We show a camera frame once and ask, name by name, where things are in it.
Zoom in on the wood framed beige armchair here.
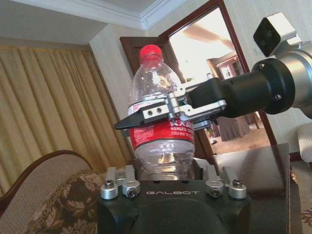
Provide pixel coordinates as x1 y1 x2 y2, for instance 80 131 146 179
0 150 106 234

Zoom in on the clear plastic bottle red label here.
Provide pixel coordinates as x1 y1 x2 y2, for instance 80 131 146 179
126 44 197 181

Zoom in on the brown floral cushion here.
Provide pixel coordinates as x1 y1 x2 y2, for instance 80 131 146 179
22 169 106 234

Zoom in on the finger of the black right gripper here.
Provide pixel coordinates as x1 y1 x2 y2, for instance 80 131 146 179
127 78 213 110
114 92 227 130

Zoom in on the dark red door frame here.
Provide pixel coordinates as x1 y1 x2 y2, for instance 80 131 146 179
157 0 278 156

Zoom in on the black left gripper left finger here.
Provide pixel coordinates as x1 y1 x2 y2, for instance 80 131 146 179
100 165 141 199

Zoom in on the beige pleated curtain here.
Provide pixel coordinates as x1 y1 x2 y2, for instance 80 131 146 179
0 44 134 195

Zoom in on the dark brown wooden door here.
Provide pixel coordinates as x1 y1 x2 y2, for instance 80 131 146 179
118 36 215 162

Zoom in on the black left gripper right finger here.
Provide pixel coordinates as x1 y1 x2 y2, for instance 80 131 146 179
195 158 247 199

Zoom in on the white upholstered chair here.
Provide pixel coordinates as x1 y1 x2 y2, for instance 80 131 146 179
296 122 312 162

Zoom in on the dark glossy table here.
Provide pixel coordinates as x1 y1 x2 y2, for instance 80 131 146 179
211 142 301 234

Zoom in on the beige skirted table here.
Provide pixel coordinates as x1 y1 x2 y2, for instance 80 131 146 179
218 116 252 142

